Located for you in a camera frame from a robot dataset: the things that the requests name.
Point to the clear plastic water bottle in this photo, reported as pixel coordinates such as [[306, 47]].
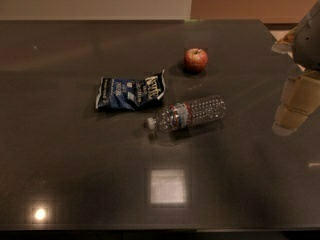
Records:
[[187, 114]]

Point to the red apple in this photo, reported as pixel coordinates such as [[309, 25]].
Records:
[[195, 60]]

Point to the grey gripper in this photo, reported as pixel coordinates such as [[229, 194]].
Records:
[[308, 44]]

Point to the blue crumpled snack bag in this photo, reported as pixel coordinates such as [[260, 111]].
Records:
[[128, 94]]

